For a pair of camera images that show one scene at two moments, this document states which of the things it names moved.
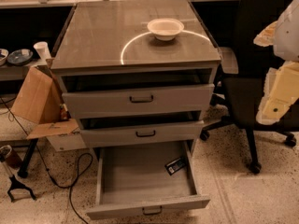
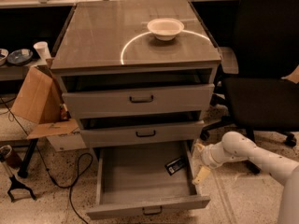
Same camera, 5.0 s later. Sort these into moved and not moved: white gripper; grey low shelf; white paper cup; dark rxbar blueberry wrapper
Moved: white gripper
Not moved: dark rxbar blueberry wrapper; grey low shelf; white paper cup
